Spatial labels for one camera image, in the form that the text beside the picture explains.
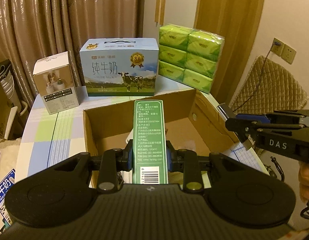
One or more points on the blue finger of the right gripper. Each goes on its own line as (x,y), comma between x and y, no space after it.
(259,118)

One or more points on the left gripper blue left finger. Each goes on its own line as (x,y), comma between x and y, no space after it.
(113,162)

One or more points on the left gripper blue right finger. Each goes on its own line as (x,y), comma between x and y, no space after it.
(186,162)

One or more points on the green medicine box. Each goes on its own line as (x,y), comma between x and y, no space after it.
(149,143)

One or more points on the black pen-like stick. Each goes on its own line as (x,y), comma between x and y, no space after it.
(235,125)

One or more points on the person right hand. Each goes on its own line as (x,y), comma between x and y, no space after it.
(303,177)

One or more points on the quilted brown chair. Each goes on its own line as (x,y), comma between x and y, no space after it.
(269,87)

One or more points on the large cardboard box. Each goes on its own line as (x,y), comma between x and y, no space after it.
(187,119)

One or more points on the green tissue pack bundle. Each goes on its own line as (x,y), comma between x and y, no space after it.
(189,56)

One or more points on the blue milk carton box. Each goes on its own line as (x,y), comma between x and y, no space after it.
(120,66)

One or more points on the white humidifier product box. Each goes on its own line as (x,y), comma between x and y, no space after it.
(55,84)

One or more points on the wooden door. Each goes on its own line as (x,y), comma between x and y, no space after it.
(237,21)

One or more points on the blue milk flyer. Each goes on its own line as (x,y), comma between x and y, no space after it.
(6,183)

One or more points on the brown curtain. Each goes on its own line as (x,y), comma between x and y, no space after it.
(34,29)

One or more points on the wall power socket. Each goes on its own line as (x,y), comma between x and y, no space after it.
(284,51)

